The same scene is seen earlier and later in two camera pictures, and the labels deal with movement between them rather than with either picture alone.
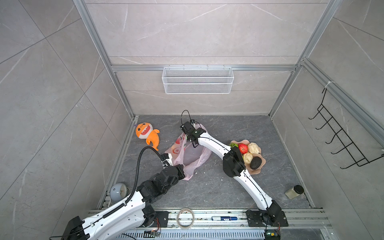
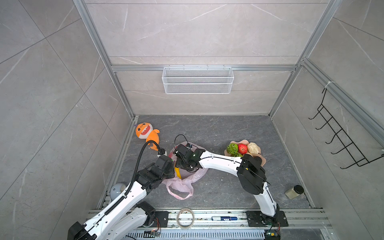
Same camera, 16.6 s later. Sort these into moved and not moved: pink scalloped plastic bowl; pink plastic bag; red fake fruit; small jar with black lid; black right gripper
Moved: pink plastic bag; black right gripper
Not moved: small jar with black lid; red fake fruit; pink scalloped plastic bowl
